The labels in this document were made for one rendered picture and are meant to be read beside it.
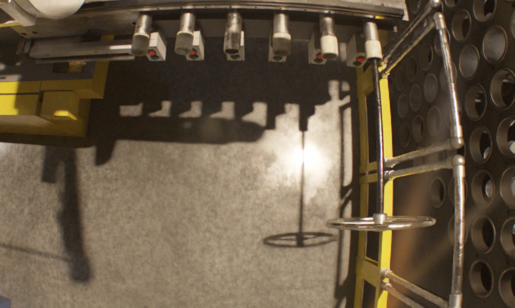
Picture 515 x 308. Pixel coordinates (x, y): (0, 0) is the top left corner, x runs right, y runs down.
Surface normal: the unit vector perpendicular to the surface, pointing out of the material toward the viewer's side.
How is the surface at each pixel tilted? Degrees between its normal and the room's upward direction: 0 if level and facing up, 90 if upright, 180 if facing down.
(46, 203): 0
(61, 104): 0
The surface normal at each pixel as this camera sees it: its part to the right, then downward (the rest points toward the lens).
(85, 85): -0.01, -0.20
